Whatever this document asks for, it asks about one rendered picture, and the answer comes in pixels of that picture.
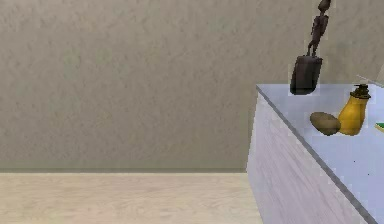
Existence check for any dark brown figure statue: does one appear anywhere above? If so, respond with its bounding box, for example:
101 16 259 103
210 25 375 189
289 0 333 96

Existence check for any pale wooden kitchen counter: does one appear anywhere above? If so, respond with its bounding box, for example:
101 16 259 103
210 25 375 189
246 75 384 224

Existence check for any brown potato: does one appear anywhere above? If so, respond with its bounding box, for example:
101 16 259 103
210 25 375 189
309 111 342 137

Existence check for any yellow bottle with dark cap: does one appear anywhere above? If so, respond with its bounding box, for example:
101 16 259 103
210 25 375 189
337 83 372 137

